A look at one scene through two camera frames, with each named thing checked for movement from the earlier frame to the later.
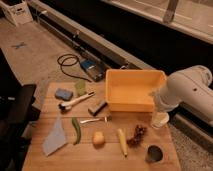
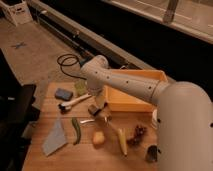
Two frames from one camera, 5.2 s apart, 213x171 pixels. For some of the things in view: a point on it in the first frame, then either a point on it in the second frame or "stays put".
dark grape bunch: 138,136 stays put
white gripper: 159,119 → 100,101
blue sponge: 63,94 stays put
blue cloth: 56,138 stays put
